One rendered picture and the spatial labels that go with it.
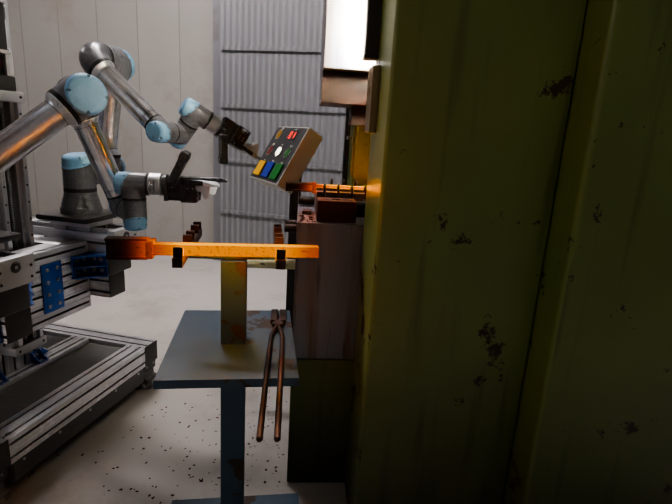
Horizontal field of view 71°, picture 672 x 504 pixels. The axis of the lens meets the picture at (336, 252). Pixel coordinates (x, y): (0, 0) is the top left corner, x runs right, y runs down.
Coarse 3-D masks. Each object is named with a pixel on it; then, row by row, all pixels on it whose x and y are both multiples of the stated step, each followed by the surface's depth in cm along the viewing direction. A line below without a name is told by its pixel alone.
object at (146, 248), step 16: (112, 240) 95; (128, 240) 95; (144, 240) 96; (112, 256) 96; (128, 256) 97; (144, 256) 97; (240, 256) 100; (256, 256) 100; (272, 256) 101; (288, 256) 101; (304, 256) 102
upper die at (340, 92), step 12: (324, 72) 145; (336, 72) 145; (348, 72) 145; (324, 84) 146; (336, 84) 146; (348, 84) 146; (360, 84) 146; (324, 96) 147; (336, 96) 147; (348, 96) 147; (360, 96) 147
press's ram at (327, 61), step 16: (336, 0) 136; (352, 0) 136; (336, 16) 137; (352, 16) 137; (336, 32) 138; (352, 32) 138; (336, 48) 139; (352, 48) 139; (320, 64) 167; (336, 64) 140; (352, 64) 140; (368, 64) 140
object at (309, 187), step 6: (288, 186) 160; (294, 186) 160; (300, 186) 160; (306, 186) 160; (312, 186) 158; (318, 186) 159; (330, 186) 160; (336, 186) 160; (342, 186) 160; (348, 186) 160; (354, 186) 161; (360, 186) 162; (312, 192) 159
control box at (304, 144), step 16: (288, 128) 214; (304, 128) 200; (272, 144) 220; (288, 144) 206; (304, 144) 198; (272, 160) 211; (288, 160) 198; (304, 160) 199; (256, 176) 218; (288, 176) 197; (288, 192) 199
